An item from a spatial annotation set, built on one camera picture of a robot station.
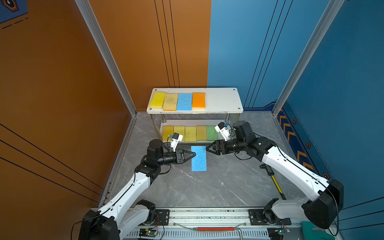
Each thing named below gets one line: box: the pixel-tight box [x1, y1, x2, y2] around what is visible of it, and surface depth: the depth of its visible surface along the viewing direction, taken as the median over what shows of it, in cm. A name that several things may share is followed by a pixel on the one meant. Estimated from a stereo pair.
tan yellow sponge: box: [162, 93, 179, 111], surface depth 77 cm
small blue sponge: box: [177, 93, 193, 111], surface depth 77 cm
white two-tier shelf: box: [146, 87, 244, 143], surface depth 81 cm
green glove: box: [301, 221, 336, 240], surface depth 69 cm
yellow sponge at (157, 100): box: [149, 91, 167, 109], surface depth 79 cm
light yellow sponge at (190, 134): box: [184, 126, 197, 143], surface depth 99 cm
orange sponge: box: [192, 92, 206, 110], surface depth 77 cm
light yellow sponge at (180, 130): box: [173, 125, 186, 142], surface depth 101 cm
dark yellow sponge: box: [196, 125, 207, 141], surface depth 99 cm
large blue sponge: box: [191, 146, 207, 172], surface depth 72 cm
